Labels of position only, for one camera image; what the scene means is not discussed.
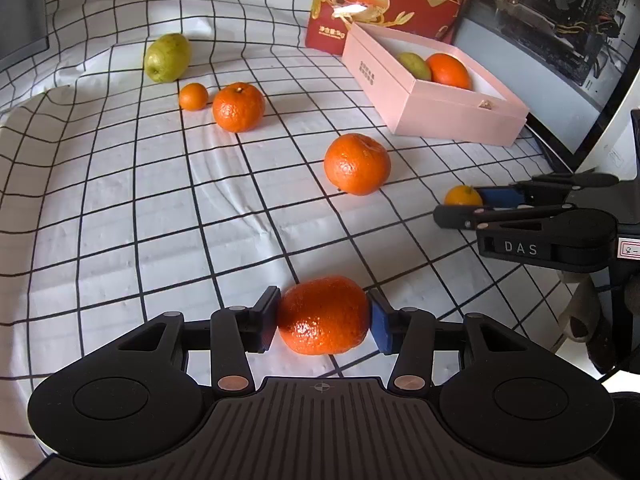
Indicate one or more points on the small orange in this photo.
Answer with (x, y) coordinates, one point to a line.
(193, 97)

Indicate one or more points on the large orange in box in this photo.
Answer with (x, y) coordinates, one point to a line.
(448, 70)

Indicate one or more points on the green pear in box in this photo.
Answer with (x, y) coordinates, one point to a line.
(415, 65)

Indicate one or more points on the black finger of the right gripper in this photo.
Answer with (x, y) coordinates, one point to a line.
(471, 217)
(542, 190)

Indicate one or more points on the tiny orange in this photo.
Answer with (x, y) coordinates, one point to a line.
(463, 195)

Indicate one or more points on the dark monitor screen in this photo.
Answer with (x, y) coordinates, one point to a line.
(23, 30)

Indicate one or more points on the green pear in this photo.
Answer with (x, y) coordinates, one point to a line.
(167, 58)
(415, 65)

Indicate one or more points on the large orange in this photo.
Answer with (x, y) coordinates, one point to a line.
(448, 70)
(328, 315)

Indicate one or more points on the large orange mid table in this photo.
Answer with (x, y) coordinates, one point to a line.
(357, 164)

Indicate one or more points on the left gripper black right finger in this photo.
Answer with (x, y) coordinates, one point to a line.
(408, 334)

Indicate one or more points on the medium orange with stem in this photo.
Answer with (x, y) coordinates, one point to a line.
(238, 107)

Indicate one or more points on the white black grid tablecloth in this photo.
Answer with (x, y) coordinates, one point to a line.
(118, 205)

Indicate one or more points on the pink gift box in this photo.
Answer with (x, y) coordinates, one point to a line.
(488, 113)

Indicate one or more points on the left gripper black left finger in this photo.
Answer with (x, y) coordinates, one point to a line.
(236, 331)

